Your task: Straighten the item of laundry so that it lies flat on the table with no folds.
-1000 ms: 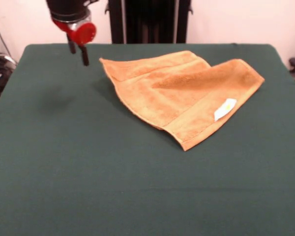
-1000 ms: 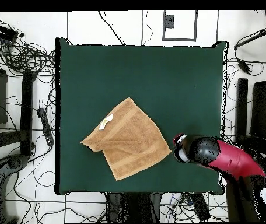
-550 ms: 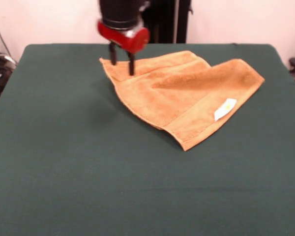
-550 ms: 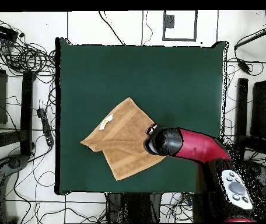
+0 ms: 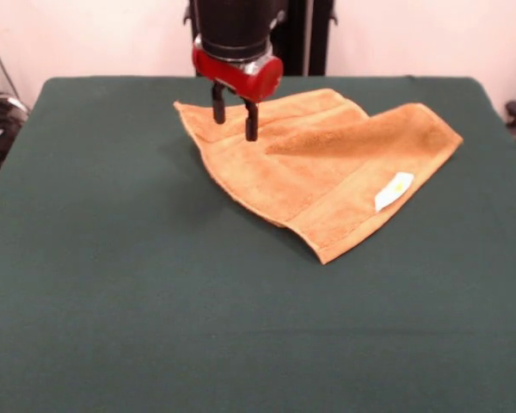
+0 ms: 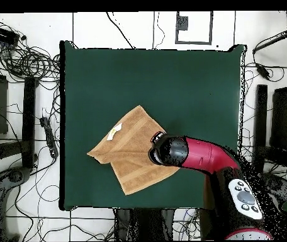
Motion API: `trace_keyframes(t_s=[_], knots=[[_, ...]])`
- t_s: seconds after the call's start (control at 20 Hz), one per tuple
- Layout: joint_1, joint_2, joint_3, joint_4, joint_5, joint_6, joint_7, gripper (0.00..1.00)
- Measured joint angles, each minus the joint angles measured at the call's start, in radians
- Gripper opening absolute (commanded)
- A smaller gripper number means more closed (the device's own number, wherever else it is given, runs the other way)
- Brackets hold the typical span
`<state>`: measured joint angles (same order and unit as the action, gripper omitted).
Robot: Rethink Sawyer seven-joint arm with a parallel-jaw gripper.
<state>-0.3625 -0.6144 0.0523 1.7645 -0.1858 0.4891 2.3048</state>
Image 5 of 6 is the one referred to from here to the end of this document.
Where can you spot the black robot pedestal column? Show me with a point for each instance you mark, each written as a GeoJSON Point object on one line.
{"type": "Point", "coordinates": [301, 38]}

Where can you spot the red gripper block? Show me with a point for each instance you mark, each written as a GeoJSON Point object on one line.
{"type": "Point", "coordinates": [241, 79]}

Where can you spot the dark green table cloth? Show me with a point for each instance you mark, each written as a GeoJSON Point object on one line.
{"type": "Point", "coordinates": [112, 215]}

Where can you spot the tan orange terry towel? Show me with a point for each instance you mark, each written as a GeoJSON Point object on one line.
{"type": "Point", "coordinates": [327, 172]}

